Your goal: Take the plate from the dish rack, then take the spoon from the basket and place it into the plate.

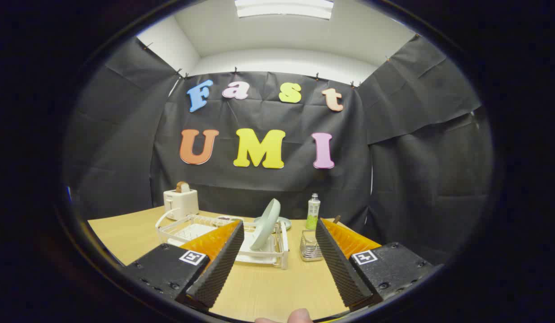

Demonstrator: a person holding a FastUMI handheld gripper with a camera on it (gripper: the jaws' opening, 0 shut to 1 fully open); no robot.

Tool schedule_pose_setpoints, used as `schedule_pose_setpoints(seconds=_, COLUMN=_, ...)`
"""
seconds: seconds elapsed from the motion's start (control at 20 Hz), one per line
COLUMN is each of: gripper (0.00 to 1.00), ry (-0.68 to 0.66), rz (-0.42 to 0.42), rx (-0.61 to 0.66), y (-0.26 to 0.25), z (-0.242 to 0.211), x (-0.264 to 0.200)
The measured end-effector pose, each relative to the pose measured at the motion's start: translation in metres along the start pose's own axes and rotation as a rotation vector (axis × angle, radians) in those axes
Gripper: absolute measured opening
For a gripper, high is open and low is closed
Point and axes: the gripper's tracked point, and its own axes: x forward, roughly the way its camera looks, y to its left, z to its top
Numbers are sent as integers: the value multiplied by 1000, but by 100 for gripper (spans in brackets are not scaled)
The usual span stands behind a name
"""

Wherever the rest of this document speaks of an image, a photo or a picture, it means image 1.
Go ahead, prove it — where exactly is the ceiling light panel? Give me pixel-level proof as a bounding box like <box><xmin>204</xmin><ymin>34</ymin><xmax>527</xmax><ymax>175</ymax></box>
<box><xmin>235</xmin><ymin>0</ymin><xmax>335</xmax><ymax>20</ymax></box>

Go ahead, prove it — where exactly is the white toaster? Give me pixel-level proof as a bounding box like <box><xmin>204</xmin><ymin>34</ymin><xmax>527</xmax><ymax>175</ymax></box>
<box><xmin>163</xmin><ymin>188</ymin><xmax>199</xmax><ymax>220</ymax></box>

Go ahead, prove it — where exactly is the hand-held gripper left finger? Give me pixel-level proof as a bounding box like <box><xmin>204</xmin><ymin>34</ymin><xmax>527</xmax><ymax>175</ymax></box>
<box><xmin>122</xmin><ymin>219</ymin><xmax>245</xmax><ymax>312</ymax></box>

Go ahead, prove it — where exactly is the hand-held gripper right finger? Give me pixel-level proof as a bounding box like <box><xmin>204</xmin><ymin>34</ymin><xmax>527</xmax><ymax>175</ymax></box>
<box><xmin>315</xmin><ymin>218</ymin><xmax>444</xmax><ymax>310</ymax></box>

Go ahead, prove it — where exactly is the white wire dish rack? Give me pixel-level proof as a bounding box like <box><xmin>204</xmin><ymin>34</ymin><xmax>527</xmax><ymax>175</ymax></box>
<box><xmin>155</xmin><ymin>209</ymin><xmax>290</xmax><ymax>270</ymax></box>

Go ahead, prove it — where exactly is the green label drink bottle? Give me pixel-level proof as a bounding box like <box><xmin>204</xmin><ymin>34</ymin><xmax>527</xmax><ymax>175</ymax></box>
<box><xmin>306</xmin><ymin>193</ymin><xmax>321</xmax><ymax>231</ymax></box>

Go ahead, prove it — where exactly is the clear wire basket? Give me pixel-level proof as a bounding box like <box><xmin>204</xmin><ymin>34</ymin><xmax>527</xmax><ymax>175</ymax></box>
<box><xmin>300</xmin><ymin>230</ymin><xmax>323</xmax><ymax>262</ymax></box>

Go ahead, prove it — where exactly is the pale green plate with meat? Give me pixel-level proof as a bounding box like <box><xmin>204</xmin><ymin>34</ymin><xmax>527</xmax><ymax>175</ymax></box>
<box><xmin>254</xmin><ymin>216</ymin><xmax>292</xmax><ymax>230</ymax></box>

